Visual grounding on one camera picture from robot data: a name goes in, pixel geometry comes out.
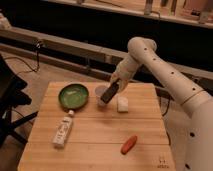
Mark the white rectangular block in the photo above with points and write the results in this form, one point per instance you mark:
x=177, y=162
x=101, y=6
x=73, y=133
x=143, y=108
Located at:
x=122, y=104

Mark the white tube bottle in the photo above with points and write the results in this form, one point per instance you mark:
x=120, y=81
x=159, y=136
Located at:
x=63, y=130

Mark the black eraser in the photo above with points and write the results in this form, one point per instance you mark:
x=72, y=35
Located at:
x=110, y=93

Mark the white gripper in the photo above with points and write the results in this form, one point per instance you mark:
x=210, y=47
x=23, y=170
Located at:
x=124, y=72

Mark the white ceramic cup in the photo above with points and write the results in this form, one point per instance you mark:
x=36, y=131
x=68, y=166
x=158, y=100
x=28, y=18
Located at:
x=99, y=90

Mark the orange carrot toy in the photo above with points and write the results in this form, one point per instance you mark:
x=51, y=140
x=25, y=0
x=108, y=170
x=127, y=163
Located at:
x=128, y=145

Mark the black office chair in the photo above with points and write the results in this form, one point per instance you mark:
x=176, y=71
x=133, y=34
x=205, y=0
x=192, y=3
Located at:
x=11, y=96

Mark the green plate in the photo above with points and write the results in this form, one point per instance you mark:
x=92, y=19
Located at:
x=73, y=96

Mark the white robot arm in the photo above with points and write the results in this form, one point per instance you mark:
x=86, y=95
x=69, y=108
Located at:
x=193, y=99

